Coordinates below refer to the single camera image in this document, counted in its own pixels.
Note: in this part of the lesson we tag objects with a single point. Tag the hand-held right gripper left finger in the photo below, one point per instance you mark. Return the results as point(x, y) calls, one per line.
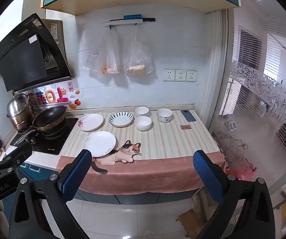
point(76, 175)

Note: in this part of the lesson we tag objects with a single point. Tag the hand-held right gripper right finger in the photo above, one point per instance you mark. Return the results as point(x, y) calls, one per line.
point(207, 176)

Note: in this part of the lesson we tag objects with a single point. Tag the plain white plate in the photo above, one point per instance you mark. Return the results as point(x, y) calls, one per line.
point(99, 144)

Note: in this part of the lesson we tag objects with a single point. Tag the white plate pink floral print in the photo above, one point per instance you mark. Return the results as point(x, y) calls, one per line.
point(90, 122)

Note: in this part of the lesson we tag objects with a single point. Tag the white plate blue leaf pattern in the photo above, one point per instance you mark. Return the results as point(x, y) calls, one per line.
point(121, 119)

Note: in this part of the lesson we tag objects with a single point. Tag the white bowl floral print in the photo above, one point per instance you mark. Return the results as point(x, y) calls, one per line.
point(164, 115)

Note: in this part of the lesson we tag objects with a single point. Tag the white bowl dark rim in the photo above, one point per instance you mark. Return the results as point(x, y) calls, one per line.
point(141, 111)
point(143, 123)

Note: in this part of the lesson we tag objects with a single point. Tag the wooden crate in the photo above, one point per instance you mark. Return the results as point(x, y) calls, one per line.
point(202, 204)

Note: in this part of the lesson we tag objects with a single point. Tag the red plastic item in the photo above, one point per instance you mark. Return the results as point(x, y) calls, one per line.
point(242, 171)

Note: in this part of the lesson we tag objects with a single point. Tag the black induction cooktop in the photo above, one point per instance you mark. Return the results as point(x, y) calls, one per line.
point(55, 142)

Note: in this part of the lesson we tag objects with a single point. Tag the stainless steel steamer pot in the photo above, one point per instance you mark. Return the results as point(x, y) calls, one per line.
point(18, 109)

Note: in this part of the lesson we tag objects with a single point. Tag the small wooden stool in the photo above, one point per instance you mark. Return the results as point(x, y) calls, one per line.
point(186, 218)

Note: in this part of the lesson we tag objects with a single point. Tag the black frying pan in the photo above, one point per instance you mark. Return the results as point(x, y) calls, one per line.
point(49, 118)

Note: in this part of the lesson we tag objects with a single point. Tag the striped pink cat-print mat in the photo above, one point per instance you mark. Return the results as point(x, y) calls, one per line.
point(170, 144)

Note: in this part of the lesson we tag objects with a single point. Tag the brown card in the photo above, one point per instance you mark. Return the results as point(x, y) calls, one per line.
point(185, 127)

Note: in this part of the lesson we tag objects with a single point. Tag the white slipper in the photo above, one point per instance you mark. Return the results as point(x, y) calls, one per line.
point(233, 126)

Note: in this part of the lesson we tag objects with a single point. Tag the blue smartphone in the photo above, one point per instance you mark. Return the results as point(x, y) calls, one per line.
point(188, 115)

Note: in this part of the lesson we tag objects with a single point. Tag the black range hood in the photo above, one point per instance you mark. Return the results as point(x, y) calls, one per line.
point(20, 59)

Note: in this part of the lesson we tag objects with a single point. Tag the patterned glass sliding door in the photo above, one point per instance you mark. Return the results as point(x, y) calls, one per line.
point(252, 79)

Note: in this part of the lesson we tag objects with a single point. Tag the clear plastic bag orange contents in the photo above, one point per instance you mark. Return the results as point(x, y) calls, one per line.
point(110, 54)

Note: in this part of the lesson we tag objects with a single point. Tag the clear plastic bag with bread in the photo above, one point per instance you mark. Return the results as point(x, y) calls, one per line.
point(138, 54)

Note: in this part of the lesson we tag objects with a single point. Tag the colourful wall stickers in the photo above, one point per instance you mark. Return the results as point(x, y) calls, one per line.
point(50, 95)

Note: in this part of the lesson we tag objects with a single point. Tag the white wall socket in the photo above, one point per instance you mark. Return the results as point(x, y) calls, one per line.
point(180, 75)
point(169, 75)
point(191, 75)

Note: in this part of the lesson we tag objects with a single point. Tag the white wall hook rail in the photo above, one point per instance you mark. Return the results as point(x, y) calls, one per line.
point(123, 23)

